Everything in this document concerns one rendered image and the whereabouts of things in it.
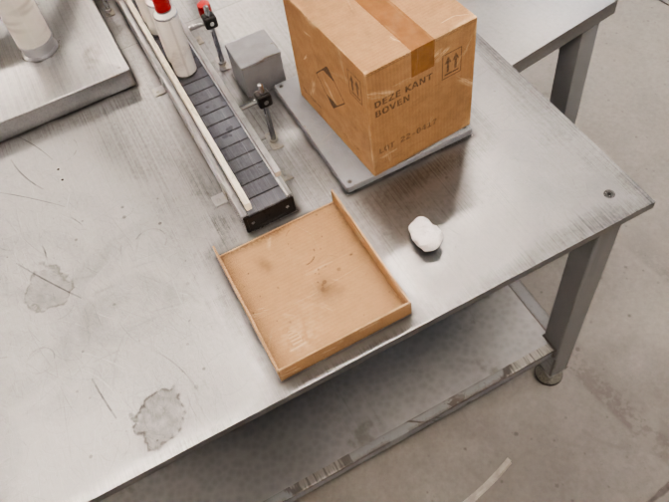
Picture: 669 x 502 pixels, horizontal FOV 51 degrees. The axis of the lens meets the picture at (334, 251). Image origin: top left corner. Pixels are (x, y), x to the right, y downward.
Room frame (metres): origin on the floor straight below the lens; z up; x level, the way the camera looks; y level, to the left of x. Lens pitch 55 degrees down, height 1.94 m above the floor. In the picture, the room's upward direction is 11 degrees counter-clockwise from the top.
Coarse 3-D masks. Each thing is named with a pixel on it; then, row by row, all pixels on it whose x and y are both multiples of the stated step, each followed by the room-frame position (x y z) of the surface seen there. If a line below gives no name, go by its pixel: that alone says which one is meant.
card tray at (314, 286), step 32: (288, 224) 0.85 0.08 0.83; (320, 224) 0.84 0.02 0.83; (352, 224) 0.80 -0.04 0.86; (224, 256) 0.80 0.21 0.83; (256, 256) 0.79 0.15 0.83; (288, 256) 0.77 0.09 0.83; (320, 256) 0.76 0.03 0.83; (352, 256) 0.75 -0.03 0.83; (256, 288) 0.72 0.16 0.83; (288, 288) 0.70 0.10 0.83; (320, 288) 0.69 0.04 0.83; (352, 288) 0.68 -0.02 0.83; (384, 288) 0.66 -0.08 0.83; (256, 320) 0.65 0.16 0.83; (288, 320) 0.64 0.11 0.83; (320, 320) 0.62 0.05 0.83; (352, 320) 0.61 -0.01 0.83; (384, 320) 0.59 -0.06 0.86; (288, 352) 0.57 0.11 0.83; (320, 352) 0.55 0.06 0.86
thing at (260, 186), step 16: (160, 48) 1.41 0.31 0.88; (160, 64) 1.35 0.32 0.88; (192, 80) 1.27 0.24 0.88; (208, 80) 1.26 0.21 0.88; (192, 96) 1.22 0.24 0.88; (208, 96) 1.21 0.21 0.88; (208, 112) 1.16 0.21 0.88; (224, 112) 1.15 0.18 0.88; (208, 128) 1.11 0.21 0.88; (224, 128) 1.10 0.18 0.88; (240, 128) 1.09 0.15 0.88; (224, 144) 1.05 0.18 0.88; (240, 144) 1.04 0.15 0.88; (240, 160) 1.00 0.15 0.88; (256, 160) 0.99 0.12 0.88; (240, 176) 0.96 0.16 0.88; (256, 176) 0.95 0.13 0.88; (272, 176) 0.94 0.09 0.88; (256, 192) 0.91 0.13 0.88; (272, 192) 0.90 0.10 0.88; (256, 208) 0.87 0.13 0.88
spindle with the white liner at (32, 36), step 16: (0, 0) 1.45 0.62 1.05; (16, 0) 1.46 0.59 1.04; (32, 0) 1.49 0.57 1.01; (0, 16) 1.47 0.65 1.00; (16, 16) 1.45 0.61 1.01; (32, 16) 1.46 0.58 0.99; (16, 32) 1.45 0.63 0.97; (32, 32) 1.45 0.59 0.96; (48, 32) 1.48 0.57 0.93; (32, 48) 1.45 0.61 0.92; (48, 48) 1.46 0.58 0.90
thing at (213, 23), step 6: (204, 6) 1.37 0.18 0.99; (204, 12) 1.37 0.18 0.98; (210, 12) 1.38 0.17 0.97; (204, 18) 1.36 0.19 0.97; (210, 18) 1.36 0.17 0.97; (216, 18) 1.36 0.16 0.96; (198, 24) 1.36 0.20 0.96; (204, 24) 1.36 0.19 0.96; (210, 24) 1.35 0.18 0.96; (216, 24) 1.36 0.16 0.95; (192, 30) 1.35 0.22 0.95; (210, 30) 1.37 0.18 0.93; (216, 36) 1.37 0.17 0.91; (216, 42) 1.37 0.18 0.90; (216, 48) 1.37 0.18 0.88; (222, 54) 1.37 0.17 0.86; (222, 60) 1.37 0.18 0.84
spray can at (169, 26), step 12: (156, 0) 1.29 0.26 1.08; (168, 0) 1.31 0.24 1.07; (156, 12) 1.30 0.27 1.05; (168, 12) 1.29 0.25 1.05; (156, 24) 1.30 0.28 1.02; (168, 24) 1.28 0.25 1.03; (180, 24) 1.30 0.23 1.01; (168, 36) 1.28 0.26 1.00; (180, 36) 1.29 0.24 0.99; (168, 48) 1.29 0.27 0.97; (180, 48) 1.28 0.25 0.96; (180, 60) 1.28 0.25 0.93; (192, 60) 1.30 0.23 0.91; (180, 72) 1.28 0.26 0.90; (192, 72) 1.29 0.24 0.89
